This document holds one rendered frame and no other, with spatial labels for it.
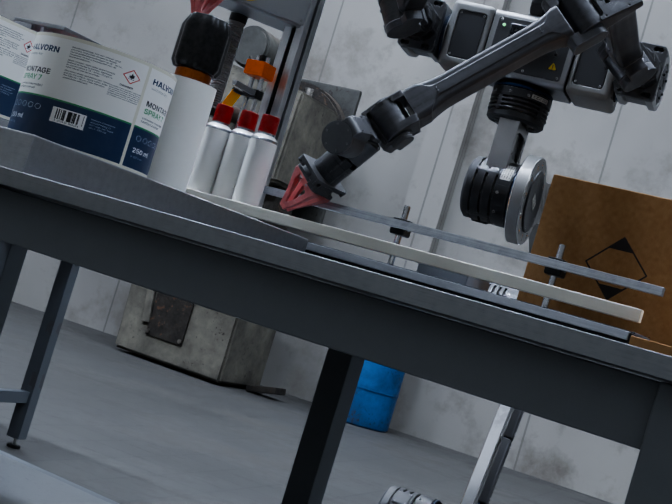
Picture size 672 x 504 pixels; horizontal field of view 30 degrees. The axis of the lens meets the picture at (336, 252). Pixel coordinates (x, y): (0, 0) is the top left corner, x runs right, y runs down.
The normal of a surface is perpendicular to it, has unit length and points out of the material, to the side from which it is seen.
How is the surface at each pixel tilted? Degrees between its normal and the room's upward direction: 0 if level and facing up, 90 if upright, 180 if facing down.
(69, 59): 90
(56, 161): 90
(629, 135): 90
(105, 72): 90
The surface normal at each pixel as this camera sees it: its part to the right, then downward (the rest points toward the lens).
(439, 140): -0.32, -0.14
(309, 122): 0.85, 0.27
